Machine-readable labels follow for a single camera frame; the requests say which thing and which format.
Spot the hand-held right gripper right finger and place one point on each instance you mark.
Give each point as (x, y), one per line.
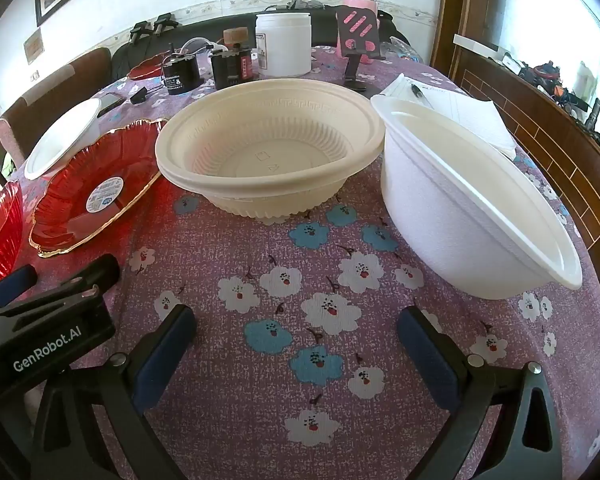
(430, 360)

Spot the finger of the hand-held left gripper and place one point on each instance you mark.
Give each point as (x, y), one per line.
(15, 280)
(95, 271)

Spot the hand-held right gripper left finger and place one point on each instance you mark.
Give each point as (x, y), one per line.
(165, 355)

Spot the red gold-rimmed plate with label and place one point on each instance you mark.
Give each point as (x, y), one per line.
(85, 200)
(145, 67)

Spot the white foam bowl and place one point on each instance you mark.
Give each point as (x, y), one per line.
(445, 220)

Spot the beige plastic bowl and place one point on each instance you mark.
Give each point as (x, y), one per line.
(260, 135)

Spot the purple floral tablecloth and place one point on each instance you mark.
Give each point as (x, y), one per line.
(280, 350)

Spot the black smartphone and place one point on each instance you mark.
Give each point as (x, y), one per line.
(111, 102)

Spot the black power adapter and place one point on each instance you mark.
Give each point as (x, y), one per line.
(139, 95)

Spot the brown armchair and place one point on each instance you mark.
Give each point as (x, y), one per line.
(55, 87)

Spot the black cylindrical motor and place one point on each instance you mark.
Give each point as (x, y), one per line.
(180, 75)

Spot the spare black gripper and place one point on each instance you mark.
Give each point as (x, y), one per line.
(141, 31)
(166, 22)

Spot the dark brown canister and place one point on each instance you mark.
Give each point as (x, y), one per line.
(232, 67)

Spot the white notepad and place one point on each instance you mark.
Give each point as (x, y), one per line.
(470, 115)

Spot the clear plastic container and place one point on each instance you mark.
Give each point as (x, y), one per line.
(200, 46)

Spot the wooden cabinet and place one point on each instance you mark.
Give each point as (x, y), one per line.
(540, 130)

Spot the black pen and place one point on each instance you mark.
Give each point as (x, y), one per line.
(421, 96)

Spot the cork stopper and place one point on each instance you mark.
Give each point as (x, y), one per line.
(235, 37)

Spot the white plastic jar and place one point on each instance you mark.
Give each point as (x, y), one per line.
(283, 45)

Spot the white box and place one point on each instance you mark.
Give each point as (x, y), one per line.
(482, 49)

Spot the black leather sofa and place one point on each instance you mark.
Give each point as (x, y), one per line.
(325, 30)

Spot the black phone stand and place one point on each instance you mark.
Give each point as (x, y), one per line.
(357, 30)

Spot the wall socket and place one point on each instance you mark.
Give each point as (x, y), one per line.
(35, 75)

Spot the small wall plaque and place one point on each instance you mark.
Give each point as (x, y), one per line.
(33, 46)

